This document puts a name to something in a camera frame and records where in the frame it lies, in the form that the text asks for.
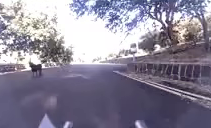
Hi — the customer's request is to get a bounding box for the dark grey asphalt road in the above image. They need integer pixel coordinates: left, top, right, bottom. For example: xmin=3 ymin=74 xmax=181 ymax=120
xmin=0 ymin=63 xmax=211 ymax=128

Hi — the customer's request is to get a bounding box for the pale concrete kerb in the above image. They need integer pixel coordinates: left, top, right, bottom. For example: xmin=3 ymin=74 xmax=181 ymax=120
xmin=112 ymin=70 xmax=211 ymax=105

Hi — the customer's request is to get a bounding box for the robot's own part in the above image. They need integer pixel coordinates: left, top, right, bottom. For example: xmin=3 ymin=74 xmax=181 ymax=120
xmin=62 ymin=120 xmax=74 ymax=128
xmin=134 ymin=119 xmax=148 ymax=128

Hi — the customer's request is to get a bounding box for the dark dog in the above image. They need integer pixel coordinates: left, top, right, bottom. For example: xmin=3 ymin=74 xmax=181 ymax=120
xmin=28 ymin=61 xmax=44 ymax=78

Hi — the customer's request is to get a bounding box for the large tree with dark trunk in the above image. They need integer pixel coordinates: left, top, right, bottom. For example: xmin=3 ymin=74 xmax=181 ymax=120
xmin=69 ymin=0 xmax=211 ymax=54

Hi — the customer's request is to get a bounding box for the leafy tree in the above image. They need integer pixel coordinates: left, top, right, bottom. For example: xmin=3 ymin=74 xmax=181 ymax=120
xmin=0 ymin=0 xmax=75 ymax=68

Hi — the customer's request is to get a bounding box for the metal railing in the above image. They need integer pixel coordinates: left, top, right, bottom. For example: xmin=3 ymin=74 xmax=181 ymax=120
xmin=126 ymin=61 xmax=211 ymax=86

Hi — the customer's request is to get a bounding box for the dry grass embankment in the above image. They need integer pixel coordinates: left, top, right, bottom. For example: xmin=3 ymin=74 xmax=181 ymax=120
xmin=99 ymin=41 xmax=211 ymax=66

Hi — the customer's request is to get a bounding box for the low stone wall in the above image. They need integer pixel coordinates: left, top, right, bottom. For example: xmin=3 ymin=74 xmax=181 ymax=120
xmin=0 ymin=63 xmax=28 ymax=75

